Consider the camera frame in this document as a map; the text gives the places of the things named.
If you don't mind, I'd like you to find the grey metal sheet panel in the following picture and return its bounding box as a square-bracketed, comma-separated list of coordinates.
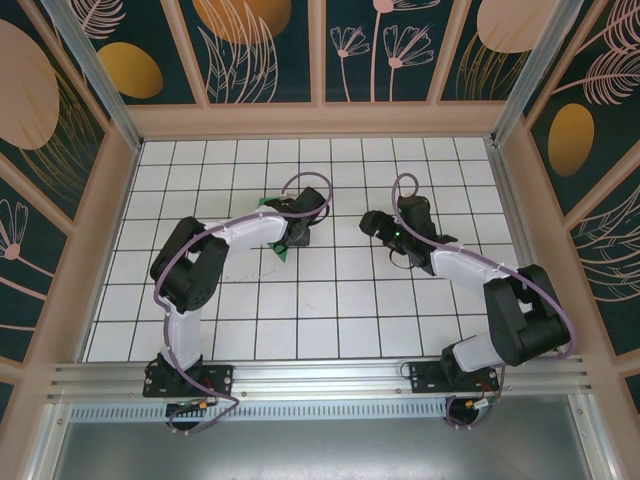
[29, 394, 617, 480]

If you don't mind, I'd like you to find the small black controller board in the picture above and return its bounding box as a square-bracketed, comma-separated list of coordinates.
[166, 399, 217, 415]
[464, 396, 500, 415]

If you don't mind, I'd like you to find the aluminium side rail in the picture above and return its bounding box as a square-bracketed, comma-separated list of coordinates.
[486, 141, 560, 357]

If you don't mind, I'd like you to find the long aluminium mounting rail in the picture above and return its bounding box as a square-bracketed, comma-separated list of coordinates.
[47, 354, 595, 402]

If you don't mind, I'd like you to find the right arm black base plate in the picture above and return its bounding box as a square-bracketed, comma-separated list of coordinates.
[409, 358, 499, 396]

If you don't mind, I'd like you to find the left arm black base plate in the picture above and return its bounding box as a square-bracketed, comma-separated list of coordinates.
[143, 361, 235, 399]

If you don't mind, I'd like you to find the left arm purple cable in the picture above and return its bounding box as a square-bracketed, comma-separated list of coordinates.
[152, 170, 336, 435]

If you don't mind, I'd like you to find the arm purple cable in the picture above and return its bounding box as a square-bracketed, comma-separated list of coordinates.
[391, 171, 582, 432]
[152, 170, 336, 435]

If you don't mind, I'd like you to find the slotted grey cable duct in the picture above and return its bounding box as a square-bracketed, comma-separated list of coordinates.
[69, 402, 452, 422]

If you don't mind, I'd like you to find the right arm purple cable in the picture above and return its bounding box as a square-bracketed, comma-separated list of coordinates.
[391, 171, 582, 432]

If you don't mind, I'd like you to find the aluminium frame post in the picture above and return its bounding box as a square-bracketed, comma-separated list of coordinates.
[489, 0, 585, 147]
[39, 0, 145, 152]

